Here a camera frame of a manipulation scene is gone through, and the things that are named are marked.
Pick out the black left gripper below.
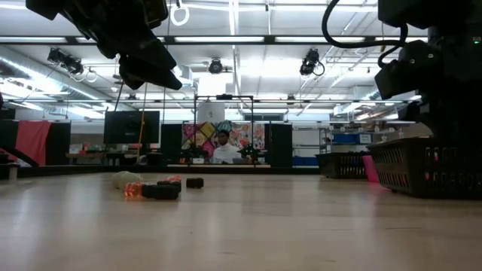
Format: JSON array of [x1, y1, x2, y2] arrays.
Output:
[[96, 0, 183, 91]]

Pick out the round black ceiling camera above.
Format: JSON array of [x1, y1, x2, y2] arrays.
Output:
[[208, 58, 224, 75]]

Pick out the black partition panel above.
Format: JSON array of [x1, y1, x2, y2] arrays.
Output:
[[160, 123, 184, 165], [0, 119, 18, 166], [45, 122, 72, 167], [264, 123, 294, 169]]

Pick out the person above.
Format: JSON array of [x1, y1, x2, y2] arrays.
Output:
[[211, 129, 244, 165]]

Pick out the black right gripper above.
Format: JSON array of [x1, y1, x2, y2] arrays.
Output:
[[401, 90, 482, 139]]

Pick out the colourful patterned wall panel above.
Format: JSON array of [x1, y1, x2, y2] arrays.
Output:
[[181, 120, 267, 165]]

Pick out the blue floor box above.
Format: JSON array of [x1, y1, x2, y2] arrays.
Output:
[[292, 156, 320, 167]]

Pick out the black overhead rig beam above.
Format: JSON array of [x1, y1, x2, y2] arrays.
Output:
[[0, 35, 430, 46]]

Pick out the black ceiling track device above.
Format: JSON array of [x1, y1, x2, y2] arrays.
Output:
[[47, 47, 85, 76]]

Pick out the yellow hanging cable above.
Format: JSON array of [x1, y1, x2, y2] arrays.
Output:
[[136, 82, 151, 161]]

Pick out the orange-red hanging cloth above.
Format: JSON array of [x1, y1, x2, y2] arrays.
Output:
[[14, 120, 53, 167]]

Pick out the cluttered wooden workbench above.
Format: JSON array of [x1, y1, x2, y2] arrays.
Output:
[[66, 142, 166, 167]]

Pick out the black metal stand frame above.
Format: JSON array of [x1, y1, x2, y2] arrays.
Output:
[[194, 93, 255, 166]]

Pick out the cream plastic skull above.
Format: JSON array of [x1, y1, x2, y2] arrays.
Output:
[[119, 172, 145, 189], [110, 171, 131, 189]]

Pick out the black slotted plastic basket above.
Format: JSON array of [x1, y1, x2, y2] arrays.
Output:
[[315, 152, 368, 180], [367, 137, 482, 200]]

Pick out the large black monitor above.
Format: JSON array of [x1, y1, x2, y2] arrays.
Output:
[[103, 110, 161, 145]]

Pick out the black ceiling camera with cable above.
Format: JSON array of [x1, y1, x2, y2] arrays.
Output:
[[299, 47, 325, 78]]

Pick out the blue storage bin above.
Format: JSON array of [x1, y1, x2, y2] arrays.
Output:
[[333, 133, 374, 145]]

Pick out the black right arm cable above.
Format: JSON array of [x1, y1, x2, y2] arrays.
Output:
[[321, 0, 410, 71]]

